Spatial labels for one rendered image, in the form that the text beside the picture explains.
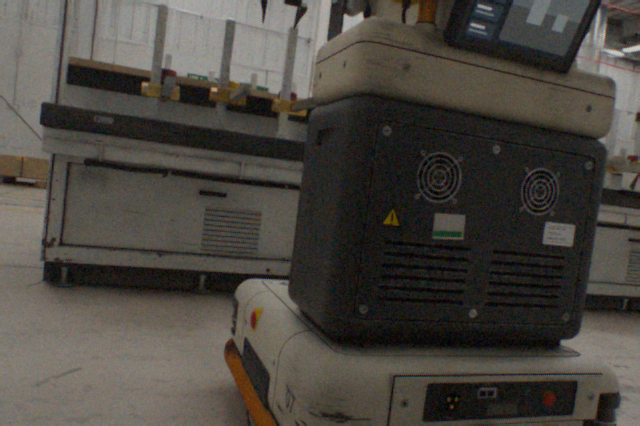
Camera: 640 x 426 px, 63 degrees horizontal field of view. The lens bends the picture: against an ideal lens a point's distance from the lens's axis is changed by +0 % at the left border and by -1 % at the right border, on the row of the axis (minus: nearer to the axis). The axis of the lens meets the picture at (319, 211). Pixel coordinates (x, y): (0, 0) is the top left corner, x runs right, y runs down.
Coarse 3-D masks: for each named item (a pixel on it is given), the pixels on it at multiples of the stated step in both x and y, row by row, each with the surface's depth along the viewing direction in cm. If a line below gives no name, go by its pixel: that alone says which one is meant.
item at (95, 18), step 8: (96, 0) 282; (96, 8) 283; (96, 16) 283; (96, 24) 283; (96, 32) 284; (96, 40) 284; (88, 48) 283; (96, 48) 284; (88, 56) 283; (96, 56) 287
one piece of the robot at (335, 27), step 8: (336, 0) 136; (344, 0) 131; (352, 0) 128; (360, 0) 129; (336, 8) 135; (344, 8) 131; (352, 8) 129; (360, 8) 129; (336, 16) 135; (352, 16) 133; (336, 24) 134; (328, 32) 139; (336, 32) 133; (328, 40) 139
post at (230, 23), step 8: (232, 24) 201; (224, 32) 202; (232, 32) 201; (224, 40) 201; (232, 40) 201; (224, 48) 201; (232, 48) 202; (224, 56) 201; (224, 64) 201; (224, 72) 202; (224, 80) 202; (224, 88) 202; (216, 104) 202; (224, 104) 203; (216, 112) 202; (224, 112) 203; (216, 120) 202; (224, 120) 203
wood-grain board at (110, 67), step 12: (72, 60) 199; (84, 60) 200; (120, 72) 205; (132, 72) 206; (144, 72) 208; (180, 84) 216; (192, 84) 214; (204, 84) 216; (216, 84) 217; (252, 96) 225; (264, 96) 225; (276, 96) 226
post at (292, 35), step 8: (288, 32) 210; (296, 32) 209; (288, 40) 209; (296, 40) 210; (288, 48) 209; (288, 56) 209; (288, 64) 210; (288, 72) 210; (288, 80) 210; (288, 88) 210; (280, 96) 212; (288, 96) 211; (280, 112) 210; (280, 120) 211; (280, 128) 211
